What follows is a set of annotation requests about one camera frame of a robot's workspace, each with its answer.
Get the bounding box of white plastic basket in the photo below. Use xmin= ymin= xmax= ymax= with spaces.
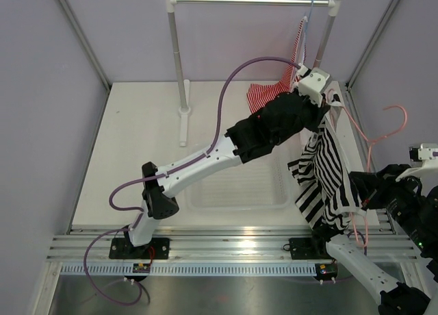
xmin=184 ymin=149 xmax=292 ymax=212

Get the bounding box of red white striped tank top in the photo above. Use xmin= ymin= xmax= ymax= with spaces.
xmin=246 ymin=16 xmax=309 ymax=114

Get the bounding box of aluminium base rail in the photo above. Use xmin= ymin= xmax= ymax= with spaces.
xmin=47 ymin=227 xmax=420 ymax=263

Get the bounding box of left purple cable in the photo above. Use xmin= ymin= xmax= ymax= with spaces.
xmin=81 ymin=56 xmax=305 ymax=307

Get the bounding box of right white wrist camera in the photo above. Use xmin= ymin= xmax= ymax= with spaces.
xmin=396 ymin=143 xmax=437 ymax=181

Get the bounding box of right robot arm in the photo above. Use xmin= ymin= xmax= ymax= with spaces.
xmin=310 ymin=164 xmax=437 ymax=314

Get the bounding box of black white striped tank top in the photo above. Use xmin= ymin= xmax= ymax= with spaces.
xmin=288 ymin=114 xmax=366 ymax=231

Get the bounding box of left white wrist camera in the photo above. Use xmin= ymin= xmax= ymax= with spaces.
xmin=297 ymin=64 xmax=332 ymax=108

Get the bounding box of pink wire hanger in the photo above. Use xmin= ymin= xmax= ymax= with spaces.
xmin=326 ymin=88 xmax=408 ymax=249

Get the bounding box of left aluminium frame post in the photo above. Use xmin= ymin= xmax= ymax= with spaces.
xmin=55 ymin=0 xmax=112 ymax=94

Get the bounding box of right aluminium frame post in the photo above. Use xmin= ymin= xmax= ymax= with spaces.
xmin=346 ymin=0 xmax=402 ymax=92

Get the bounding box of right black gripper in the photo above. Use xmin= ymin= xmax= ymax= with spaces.
xmin=350 ymin=162 xmax=438 ymax=251

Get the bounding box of white slotted cable duct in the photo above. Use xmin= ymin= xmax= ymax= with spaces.
xmin=60 ymin=262 xmax=318 ymax=277

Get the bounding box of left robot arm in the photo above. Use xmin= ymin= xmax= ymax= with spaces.
xmin=122 ymin=91 xmax=329 ymax=259

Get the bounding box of blue wire hanger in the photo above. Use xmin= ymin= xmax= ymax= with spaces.
xmin=304 ymin=0 xmax=315 ymax=33

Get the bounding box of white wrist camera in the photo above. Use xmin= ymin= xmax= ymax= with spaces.
xmin=396 ymin=143 xmax=437 ymax=181
xmin=297 ymin=64 xmax=332 ymax=108

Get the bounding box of white clothes rack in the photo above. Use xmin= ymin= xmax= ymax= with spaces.
xmin=162 ymin=0 xmax=345 ymax=148

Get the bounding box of aluminium frame post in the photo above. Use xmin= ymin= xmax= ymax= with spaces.
xmin=55 ymin=0 xmax=112 ymax=94
xmin=346 ymin=0 xmax=402 ymax=92

